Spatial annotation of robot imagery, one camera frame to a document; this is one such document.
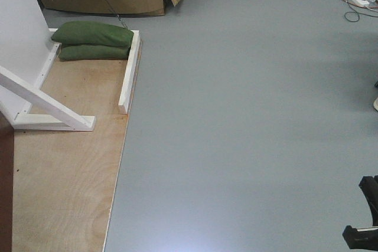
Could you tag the brown wooden door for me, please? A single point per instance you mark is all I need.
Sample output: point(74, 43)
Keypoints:
point(7, 180)

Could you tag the lower green sandbag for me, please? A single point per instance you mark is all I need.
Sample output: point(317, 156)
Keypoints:
point(92, 52)

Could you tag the green sandbag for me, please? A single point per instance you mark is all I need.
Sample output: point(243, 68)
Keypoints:
point(92, 52)
point(93, 33)

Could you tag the upper green sandbag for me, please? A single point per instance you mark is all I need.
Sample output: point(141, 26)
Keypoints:
point(93, 33)

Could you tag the plywood base board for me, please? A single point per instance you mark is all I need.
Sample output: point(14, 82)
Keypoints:
point(64, 182)

